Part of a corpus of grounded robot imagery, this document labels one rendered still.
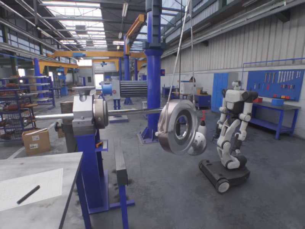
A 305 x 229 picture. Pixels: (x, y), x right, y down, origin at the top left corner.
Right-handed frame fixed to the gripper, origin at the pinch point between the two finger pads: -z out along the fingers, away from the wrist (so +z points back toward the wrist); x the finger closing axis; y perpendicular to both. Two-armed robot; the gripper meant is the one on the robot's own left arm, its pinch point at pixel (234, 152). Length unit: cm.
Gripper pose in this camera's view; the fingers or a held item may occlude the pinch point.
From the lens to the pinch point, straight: 220.2
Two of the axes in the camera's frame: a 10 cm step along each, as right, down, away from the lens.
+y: 1.6, 2.3, -9.6
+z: 2.0, -9.6, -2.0
